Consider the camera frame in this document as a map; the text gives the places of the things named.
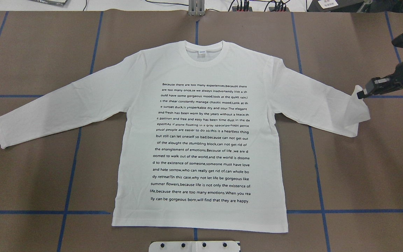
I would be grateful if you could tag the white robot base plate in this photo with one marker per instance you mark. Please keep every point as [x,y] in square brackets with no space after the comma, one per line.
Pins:
[195,246]

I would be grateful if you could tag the white long-sleeve printed shirt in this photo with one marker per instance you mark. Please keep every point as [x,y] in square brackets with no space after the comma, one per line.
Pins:
[200,148]

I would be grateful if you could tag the blue tape grid lines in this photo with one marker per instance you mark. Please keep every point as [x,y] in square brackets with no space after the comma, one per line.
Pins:
[343,194]

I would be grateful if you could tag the black power strip right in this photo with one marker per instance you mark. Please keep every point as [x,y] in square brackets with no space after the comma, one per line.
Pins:
[277,6]

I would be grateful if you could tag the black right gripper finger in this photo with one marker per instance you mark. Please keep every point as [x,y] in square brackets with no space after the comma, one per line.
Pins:
[361,94]

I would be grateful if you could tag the black power strip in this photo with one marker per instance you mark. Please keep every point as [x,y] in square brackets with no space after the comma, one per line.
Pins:
[239,6]
[277,6]

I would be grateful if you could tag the grey aluminium post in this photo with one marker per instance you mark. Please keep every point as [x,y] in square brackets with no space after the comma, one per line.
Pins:
[196,8]

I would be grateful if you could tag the black power strip left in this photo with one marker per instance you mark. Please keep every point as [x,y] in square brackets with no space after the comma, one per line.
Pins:
[239,6]

